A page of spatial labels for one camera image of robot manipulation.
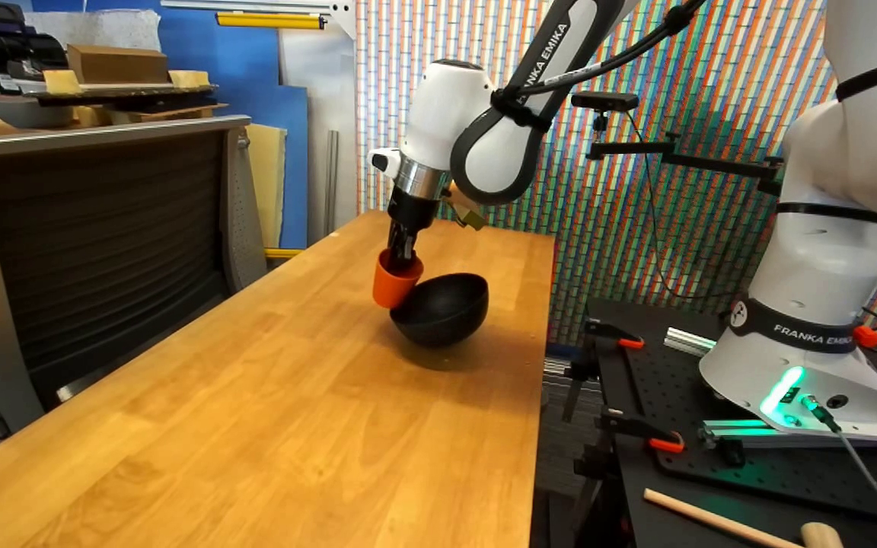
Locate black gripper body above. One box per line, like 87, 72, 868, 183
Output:
383, 189, 439, 274

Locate orange plastic cup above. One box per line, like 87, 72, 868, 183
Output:
371, 252, 423, 308

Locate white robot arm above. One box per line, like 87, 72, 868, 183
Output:
374, 0, 877, 438

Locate black bowl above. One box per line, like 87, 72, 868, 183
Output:
389, 274, 489, 348

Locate grey mesh office chair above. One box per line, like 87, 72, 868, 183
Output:
0, 115, 266, 437

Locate black optical breadboard base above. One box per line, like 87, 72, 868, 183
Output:
584, 302, 877, 548

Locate black camera on stand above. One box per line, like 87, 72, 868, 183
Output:
569, 93, 640, 133

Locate orange handled clamp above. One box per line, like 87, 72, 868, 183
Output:
571, 408, 686, 480
559, 318, 646, 419

